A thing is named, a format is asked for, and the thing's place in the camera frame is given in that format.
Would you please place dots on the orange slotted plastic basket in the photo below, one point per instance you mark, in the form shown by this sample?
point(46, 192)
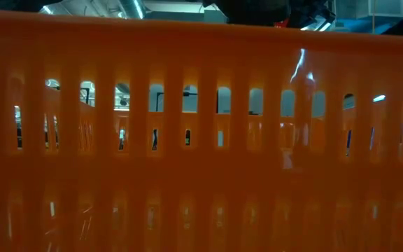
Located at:
point(201, 45)

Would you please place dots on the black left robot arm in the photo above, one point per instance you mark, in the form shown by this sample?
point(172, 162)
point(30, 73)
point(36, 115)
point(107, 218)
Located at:
point(19, 3)

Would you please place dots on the grey box ceiling duct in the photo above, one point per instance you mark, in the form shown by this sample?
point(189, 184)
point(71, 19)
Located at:
point(380, 8)

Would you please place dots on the silver round ventilation duct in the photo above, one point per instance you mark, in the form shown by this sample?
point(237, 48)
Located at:
point(131, 8)

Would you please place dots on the red plastic basket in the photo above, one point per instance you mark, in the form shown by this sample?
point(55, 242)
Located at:
point(282, 24)

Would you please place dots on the bright ceiling light panel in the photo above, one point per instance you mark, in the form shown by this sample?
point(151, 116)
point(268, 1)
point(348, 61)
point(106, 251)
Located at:
point(318, 24)

